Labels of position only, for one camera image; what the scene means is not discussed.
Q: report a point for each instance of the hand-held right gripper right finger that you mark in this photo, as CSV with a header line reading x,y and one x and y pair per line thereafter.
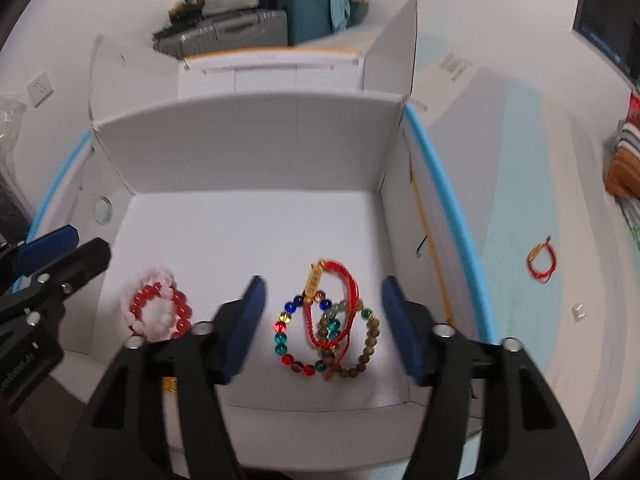
x,y
405,335

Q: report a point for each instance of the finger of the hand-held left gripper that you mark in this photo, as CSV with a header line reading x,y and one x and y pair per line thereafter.
x,y
45,249
80,267

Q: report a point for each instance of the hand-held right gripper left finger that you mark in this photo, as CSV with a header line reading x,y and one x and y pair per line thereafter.
x,y
240,335

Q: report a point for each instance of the blue and yellow cardboard box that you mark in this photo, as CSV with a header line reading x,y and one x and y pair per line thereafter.
x,y
250,150

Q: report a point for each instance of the white pearl cluster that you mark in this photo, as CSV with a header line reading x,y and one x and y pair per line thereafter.
x,y
579,310

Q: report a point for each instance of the striped pillow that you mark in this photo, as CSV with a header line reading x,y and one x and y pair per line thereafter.
x,y
625,160

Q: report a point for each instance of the grey suitcase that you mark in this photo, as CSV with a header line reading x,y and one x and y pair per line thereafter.
x,y
235,32

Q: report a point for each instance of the teal suitcase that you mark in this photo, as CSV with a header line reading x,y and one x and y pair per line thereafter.
x,y
310,15

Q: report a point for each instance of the dark window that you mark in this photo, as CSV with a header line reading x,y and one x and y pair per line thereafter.
x,y
610,25

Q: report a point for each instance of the white wall socket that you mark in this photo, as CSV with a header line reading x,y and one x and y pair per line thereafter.
x,y
40,88

